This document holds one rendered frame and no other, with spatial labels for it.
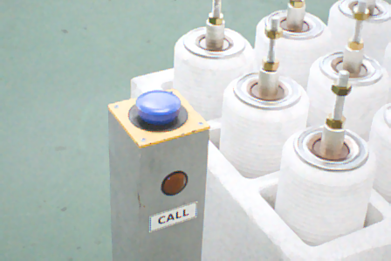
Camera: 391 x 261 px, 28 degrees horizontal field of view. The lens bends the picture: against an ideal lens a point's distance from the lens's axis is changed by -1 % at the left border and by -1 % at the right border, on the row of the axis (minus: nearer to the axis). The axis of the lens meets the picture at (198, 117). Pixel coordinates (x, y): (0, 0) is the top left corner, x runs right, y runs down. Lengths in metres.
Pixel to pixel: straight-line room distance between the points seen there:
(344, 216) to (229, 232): 0.14
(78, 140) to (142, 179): 0.53
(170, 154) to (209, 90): 0.25
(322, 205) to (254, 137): 0.12
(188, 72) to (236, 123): 0.11
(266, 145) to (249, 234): 0.10
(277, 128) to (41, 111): 0.54
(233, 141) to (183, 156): 0.18
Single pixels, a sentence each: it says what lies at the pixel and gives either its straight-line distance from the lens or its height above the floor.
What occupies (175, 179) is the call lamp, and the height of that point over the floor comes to 0.27.
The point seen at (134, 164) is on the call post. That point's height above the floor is 0.29.
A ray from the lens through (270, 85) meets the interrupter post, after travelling 0.85.
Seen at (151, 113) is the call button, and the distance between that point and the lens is 0.68.
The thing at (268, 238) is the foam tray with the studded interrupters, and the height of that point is 0.18.
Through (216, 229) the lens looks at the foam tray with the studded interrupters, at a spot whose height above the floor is 0.11.
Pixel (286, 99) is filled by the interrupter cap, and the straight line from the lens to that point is 0.85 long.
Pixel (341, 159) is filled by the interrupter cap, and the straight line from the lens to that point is 0.78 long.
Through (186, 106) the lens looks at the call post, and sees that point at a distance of 0.72.
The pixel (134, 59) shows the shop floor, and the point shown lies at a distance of 1.41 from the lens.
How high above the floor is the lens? 0.71
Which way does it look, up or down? 34 degrees down
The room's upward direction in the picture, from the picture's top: 3 degrees clockwise
